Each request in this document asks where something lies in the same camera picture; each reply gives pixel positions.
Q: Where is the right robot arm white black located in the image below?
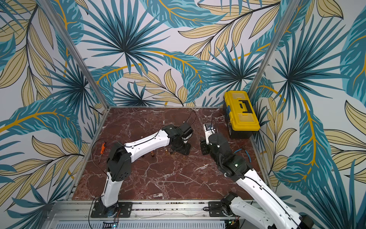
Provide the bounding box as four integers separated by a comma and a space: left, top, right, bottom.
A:
201, 131, 314, 229

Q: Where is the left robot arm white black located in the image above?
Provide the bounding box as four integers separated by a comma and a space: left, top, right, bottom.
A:
101, 123, 193, 208

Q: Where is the yellow black toolbox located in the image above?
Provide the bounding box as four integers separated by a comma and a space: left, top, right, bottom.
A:
223, 91, 260, 139

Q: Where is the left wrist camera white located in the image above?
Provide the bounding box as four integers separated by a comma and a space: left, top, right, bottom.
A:
179, 123, 193, 140

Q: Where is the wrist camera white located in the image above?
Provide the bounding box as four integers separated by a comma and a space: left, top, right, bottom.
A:
179, 123, 193, 140
204, 123, 215, 145

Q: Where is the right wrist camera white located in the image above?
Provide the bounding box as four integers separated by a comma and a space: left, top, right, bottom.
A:
204, 123, 215, 145

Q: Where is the blue handled tool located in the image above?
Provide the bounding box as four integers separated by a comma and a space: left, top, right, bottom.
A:
234, 148, 252, 163

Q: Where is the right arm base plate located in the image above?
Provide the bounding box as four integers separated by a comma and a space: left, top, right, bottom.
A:
206, 201, 235, 217

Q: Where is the orange handled screwdriver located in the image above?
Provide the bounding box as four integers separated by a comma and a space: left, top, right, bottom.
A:
98, 142, 106, 164

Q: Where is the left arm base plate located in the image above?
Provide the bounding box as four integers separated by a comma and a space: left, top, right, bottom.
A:
91, 200, 132, 219

